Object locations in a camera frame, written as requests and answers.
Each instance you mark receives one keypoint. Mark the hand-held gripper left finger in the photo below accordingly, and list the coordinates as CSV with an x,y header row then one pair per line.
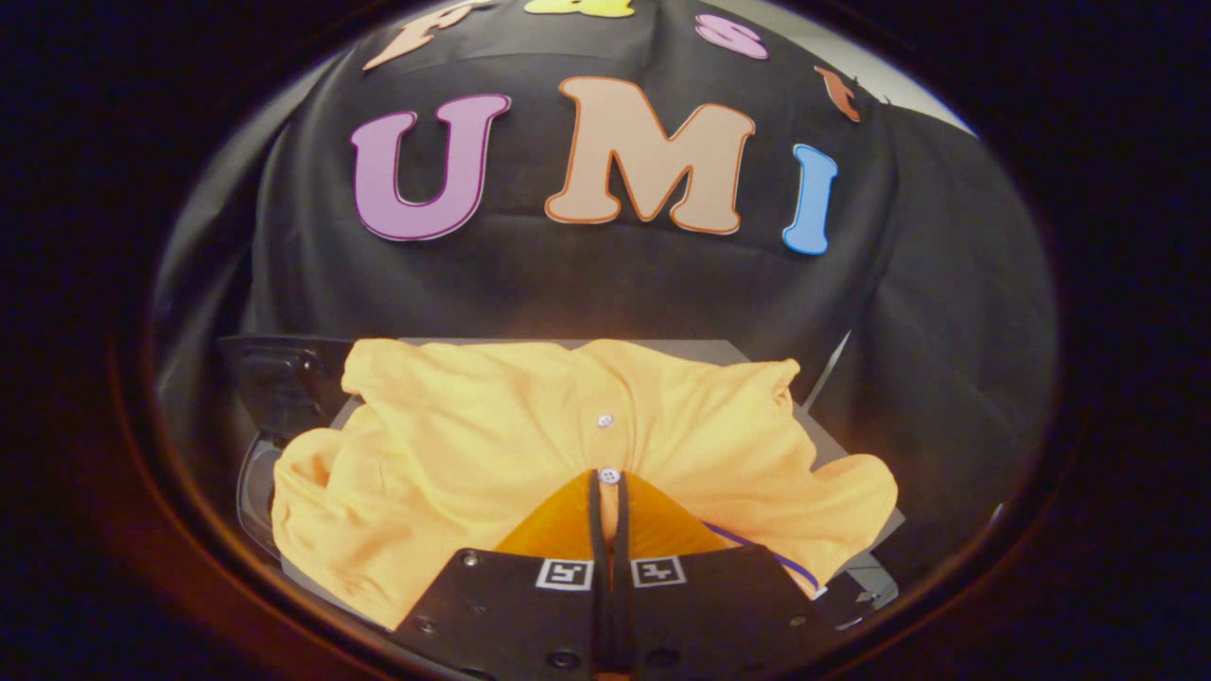
x,y
511,615

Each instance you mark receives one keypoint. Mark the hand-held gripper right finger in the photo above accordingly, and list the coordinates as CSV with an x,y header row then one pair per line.
x,y
719,615

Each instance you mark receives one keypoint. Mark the orange button shirt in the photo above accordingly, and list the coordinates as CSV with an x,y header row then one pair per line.
x,y
454,473

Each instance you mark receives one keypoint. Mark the black backdrop cloth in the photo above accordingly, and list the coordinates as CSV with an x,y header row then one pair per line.
x,y
587,284

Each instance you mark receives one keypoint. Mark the beige cabinet with dark frame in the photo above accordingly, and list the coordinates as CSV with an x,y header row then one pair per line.
x,y
833,445

